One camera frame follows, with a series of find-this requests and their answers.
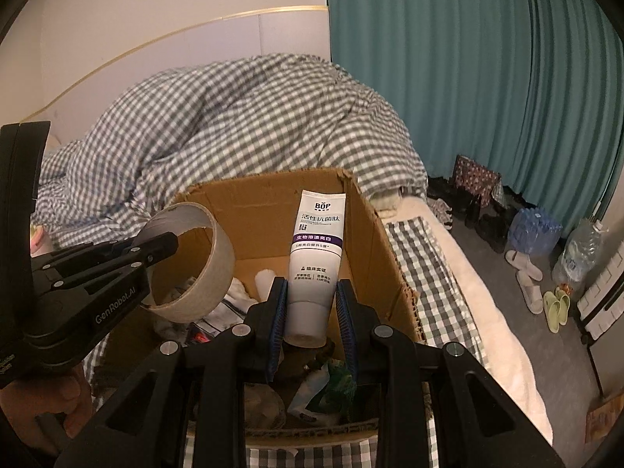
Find white suitcase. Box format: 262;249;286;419
575;253;624;342

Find large clear water jug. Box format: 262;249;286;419
551;218;608;298

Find person's left hand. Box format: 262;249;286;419
0;363;96;456

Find tape roll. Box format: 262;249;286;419
141;201;236;323

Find green transparent packet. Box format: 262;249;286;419
324;358;359;398

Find cardboard box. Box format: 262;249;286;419
100;167;432;449

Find white toothpaste tube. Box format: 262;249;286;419
284;189;348;349

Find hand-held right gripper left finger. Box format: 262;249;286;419
53;277;289;468

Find white slipper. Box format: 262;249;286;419
504;250;543;281
517;270;544;315

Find grey checked duvet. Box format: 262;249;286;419
36;53;427;249

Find brown paper bag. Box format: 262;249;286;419
585;395;624;432

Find green slipper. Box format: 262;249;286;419
542;291;561;335
555;287;571;325

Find teal curtain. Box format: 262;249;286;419
324;0;624;215

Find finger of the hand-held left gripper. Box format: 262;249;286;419
41;261;149;303
29;230;179;278

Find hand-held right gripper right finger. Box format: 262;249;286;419
334;278;566;468

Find pack of water bottles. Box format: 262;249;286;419
507;207;564;257

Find cream mattress pad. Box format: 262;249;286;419
378;190;549;434

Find black shoe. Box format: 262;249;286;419
477;212;510;254
463;188;488;229

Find grey checked bed sheet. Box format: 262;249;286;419
83;217;488;468

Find grey cabinet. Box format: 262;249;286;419
585;336;624;401

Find crumpled clear plastic bag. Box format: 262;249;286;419
241;385;288;430

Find patterned shopping bag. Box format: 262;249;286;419
452;154;503;196

